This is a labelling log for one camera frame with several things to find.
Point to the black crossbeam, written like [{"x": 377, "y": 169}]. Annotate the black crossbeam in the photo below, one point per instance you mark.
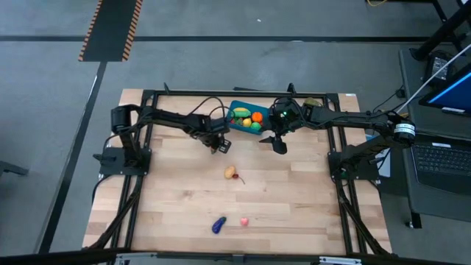
[{"x": 55, "y": 256}]

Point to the red toy cherry with stem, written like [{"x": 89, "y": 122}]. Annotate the red toy cherry with stem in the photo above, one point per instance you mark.
[{"x": 235, "y": 176}]

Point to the black side desk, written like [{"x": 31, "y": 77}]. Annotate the black side desk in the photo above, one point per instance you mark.
[{"x": 414, "y": 95}]

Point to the purple toy eggplant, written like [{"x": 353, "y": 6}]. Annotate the purple toy eggplant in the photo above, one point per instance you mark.
[{"x": 218, "y": 225}]

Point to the black chair leg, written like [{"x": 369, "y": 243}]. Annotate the black chair leg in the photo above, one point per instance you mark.
[{"x": 13, "y": 168}]

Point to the black aluminium table frame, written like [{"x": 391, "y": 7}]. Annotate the black aluminium table frame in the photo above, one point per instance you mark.
[{"x": 176, "y": 93}]

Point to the black orange-striped floor mat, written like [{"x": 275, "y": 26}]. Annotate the black orange-striped floor mat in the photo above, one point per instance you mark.
[{"x": 110, "y": 29}]

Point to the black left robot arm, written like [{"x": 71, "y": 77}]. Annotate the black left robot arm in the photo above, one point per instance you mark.
[{"x": 165, "y": 118}]

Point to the black laptop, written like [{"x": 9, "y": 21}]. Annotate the black laptop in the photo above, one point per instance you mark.
[{"x": 441, "y": 173}]

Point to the orange toy orange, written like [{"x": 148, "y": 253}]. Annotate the orange toy orange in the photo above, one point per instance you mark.
[{"x": 257, "y": 117}]

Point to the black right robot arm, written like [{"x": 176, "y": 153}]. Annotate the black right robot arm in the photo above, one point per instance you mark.
[{"x": 349, "y": 119}]

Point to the teal plastic tupperware container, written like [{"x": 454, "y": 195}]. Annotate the teal plastic tupperware container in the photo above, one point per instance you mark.
[{"x": 257, "y": 106}]

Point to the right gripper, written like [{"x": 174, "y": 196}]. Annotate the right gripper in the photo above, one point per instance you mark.
[{"x": 285, "y": 117}]

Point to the monitor with blue screen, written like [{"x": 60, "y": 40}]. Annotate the monitor with blue screen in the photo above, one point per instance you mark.
[{"x": 456, "y": 94}]

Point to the green leafy toy vegetable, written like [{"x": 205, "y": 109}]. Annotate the green leafy toy vegetable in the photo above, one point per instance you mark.
[{"x": 312, "y": 101}]

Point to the tan toy potato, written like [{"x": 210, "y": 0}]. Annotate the tan toy potato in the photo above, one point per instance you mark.
[{"x": 230, "y": 172}]

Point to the silver frame bracket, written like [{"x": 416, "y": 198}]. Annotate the silver frame bracket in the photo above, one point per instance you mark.
[
  {"x": 338, "y": 261},
  {"x": 136, "y": 258}
]

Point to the pink toy peach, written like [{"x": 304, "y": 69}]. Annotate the pink toy peach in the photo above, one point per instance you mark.
[{"x": 244, "y": 222}]

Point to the black power adapter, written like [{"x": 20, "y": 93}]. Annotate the black power adapter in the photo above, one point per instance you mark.
[{"x": 439, "y": 66}]

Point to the black stand beam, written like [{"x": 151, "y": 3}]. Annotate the black stand beam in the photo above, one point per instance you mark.
[{"x": 441, "y": 33}]

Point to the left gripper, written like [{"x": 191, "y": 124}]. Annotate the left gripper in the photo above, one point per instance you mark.
[{"x": 213, "y": 129}]

